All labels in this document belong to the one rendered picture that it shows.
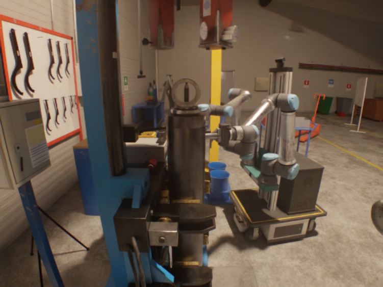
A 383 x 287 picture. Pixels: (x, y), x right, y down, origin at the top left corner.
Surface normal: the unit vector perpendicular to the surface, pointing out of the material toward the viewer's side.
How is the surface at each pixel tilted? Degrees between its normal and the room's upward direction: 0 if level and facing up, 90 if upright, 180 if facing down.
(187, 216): 0
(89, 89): 90
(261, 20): 90
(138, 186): 45
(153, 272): 90
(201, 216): 0
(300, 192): 90
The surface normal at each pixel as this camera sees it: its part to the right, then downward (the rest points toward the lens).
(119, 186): -0.01, 0.29
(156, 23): -0.69, 0.21
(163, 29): 0.73, 0.20
